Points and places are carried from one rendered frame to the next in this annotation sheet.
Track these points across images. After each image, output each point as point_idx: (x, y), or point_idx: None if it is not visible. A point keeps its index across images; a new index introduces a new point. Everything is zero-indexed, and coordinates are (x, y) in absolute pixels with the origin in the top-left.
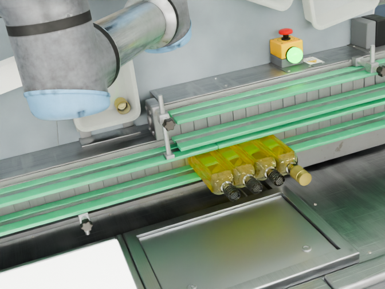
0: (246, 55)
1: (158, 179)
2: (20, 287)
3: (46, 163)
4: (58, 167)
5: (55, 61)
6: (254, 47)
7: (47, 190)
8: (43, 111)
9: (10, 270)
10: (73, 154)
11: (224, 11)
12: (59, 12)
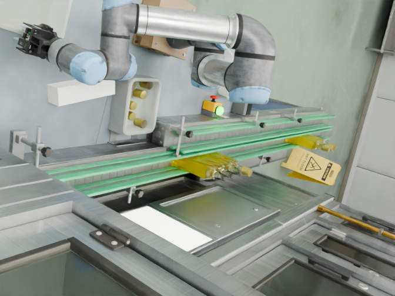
0: (192, 107)
1: (161, 171)
2: None
3: (104, 152)
4: (114, 155)
5: (268, 74)
6: (196, 103)
7: (120, 167)
8: (254, 97)
9: None
10: (116, 149)
11: (190, 78)
12: (275, 52)
